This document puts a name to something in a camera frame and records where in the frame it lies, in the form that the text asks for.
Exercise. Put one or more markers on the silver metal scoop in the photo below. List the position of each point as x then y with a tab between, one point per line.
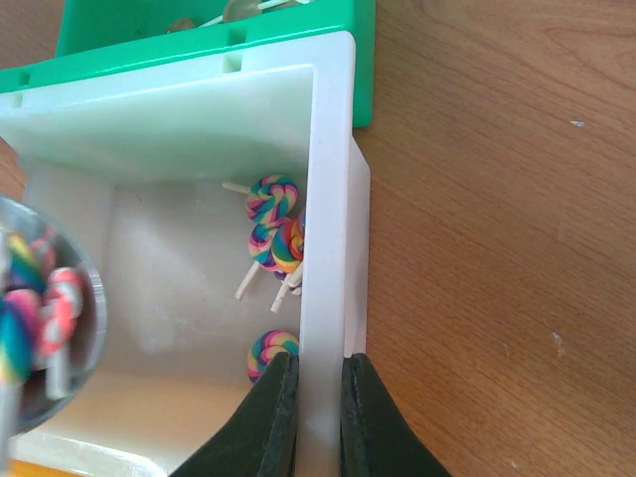
53	320

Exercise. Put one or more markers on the yellow plastic bin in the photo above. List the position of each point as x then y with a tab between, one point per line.
20	468

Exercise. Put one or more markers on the green plastic bin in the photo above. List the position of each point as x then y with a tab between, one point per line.
99	38

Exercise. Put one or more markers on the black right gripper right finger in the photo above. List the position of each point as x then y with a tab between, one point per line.
375	438

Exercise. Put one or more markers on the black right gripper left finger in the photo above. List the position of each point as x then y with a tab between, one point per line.
259	438

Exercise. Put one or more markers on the white plastic bin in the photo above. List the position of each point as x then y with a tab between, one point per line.
136	167

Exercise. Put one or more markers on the rainbow swirl lollipop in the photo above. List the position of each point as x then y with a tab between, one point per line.
288	252
259	248
269	199
265	348

